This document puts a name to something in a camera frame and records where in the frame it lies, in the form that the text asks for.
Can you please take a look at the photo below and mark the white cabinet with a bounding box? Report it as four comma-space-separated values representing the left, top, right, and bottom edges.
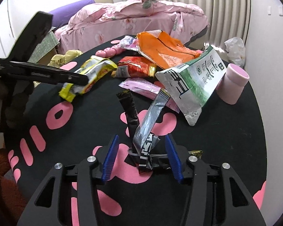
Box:
0, 0, 23, 62

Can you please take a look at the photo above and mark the white plastic bag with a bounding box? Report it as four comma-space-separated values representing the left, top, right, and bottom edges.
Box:
224, 37, 246, 67

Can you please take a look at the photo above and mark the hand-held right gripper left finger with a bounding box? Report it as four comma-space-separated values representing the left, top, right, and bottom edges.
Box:
16, 135, 120, 226

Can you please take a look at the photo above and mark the pink foil wrapper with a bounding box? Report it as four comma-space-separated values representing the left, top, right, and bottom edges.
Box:
118, 78, 180, 113

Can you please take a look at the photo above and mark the pink floral bed sheet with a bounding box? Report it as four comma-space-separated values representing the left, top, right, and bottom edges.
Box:
55, 16, 210, 52

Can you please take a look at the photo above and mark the black pink printed tablecloth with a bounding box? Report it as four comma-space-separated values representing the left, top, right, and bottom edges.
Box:
3, 35, 267, 226

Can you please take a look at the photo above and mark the person's left hand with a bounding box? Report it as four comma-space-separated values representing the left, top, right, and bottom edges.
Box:
0, 76, 35, 129

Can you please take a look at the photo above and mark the pink white printed wrapper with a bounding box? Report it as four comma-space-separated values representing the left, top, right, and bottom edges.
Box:
119, 35, 139, 51

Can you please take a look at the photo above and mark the yellow snack wrapper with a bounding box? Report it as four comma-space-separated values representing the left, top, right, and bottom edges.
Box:
59, 55, 118, 103

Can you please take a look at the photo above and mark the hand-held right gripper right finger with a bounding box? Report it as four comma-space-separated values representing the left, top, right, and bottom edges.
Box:
165, 134, 267, 226

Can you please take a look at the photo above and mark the pink floral duvet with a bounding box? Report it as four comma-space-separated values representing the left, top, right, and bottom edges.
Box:
68, 0, 209, 30

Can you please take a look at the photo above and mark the trash bin with yellow bag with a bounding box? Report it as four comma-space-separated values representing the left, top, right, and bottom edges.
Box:
48, 49, 83, 67

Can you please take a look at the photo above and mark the purple pillow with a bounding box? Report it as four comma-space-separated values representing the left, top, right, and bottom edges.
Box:
48, 0, 95, 29

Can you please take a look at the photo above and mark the white pleated curtain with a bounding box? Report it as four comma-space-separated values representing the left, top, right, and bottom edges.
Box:
119, 0, 251, 50

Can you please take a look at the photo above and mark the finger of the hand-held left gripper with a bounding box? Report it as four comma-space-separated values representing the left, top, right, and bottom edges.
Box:
11, 61, 89, 86

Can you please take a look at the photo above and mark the pink cup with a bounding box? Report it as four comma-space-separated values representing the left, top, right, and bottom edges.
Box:
217, 63, 250, 105

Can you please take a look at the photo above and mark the pink twisted toy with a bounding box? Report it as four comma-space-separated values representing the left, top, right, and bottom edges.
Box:
95, 46, 128, 58

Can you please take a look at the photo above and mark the orange plastic bag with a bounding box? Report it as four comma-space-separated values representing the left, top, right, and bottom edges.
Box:
136, 29, 201, 70

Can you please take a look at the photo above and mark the red snack wrapper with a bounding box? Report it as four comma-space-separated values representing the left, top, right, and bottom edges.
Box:
111, 56, 157, 78

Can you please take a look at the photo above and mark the green checked cloth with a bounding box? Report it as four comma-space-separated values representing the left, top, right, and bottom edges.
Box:
29, 27, 60, 63

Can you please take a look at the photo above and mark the black stick wrapper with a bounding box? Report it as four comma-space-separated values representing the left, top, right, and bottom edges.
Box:
115, 91, 139, 151

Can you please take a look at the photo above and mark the white green carton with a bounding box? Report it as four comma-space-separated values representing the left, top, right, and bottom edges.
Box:
155, 45, 227, 126

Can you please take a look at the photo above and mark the wooden nightstand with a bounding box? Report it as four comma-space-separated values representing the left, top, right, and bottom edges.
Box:
36, 47, 59, 65

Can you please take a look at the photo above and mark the silver black wrapper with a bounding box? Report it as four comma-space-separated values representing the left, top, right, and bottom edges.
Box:
124, 88, 171, 175

